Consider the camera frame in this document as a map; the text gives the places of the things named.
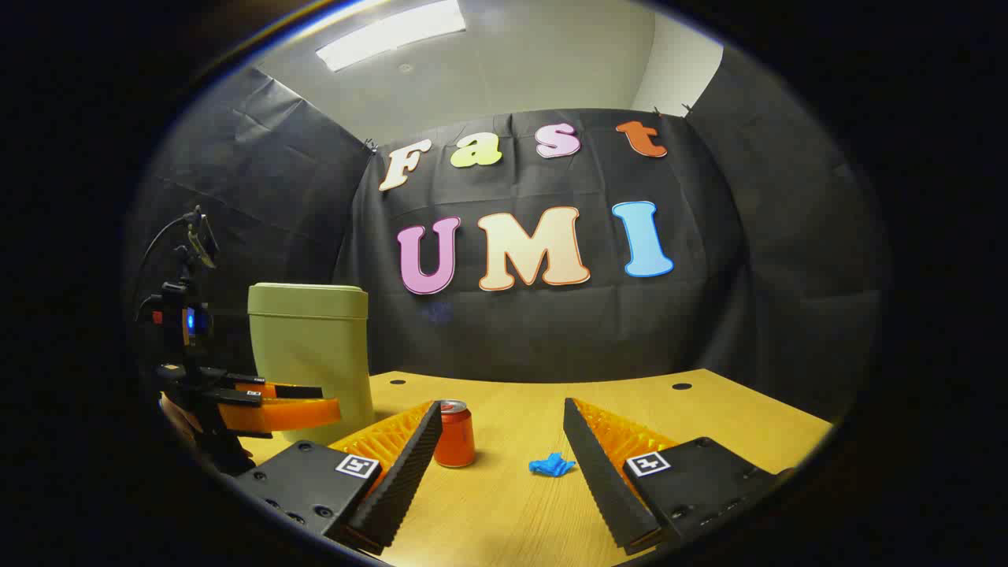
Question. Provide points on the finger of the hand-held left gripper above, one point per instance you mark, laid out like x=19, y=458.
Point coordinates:
x=291, y=413
x=291, y=390

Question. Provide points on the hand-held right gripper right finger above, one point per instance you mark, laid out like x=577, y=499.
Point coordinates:
x=598, y=480

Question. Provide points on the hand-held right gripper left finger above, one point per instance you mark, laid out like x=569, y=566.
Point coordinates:
x=405, y=480

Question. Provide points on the blue paper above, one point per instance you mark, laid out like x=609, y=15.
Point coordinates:
x=551, y=466

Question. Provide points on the green desktop garbage bin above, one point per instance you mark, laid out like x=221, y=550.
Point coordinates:
x=315, y=346

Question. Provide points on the red pop can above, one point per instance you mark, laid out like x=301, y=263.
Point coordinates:
x=457, y=437

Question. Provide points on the wooden desktop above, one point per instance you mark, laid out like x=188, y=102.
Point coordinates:
x=512, y=512

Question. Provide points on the black backdrop cloth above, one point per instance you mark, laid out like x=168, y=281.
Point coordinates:
x=551, y=331

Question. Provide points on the ceiling light panel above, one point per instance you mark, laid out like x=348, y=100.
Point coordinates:
x=394, y=35

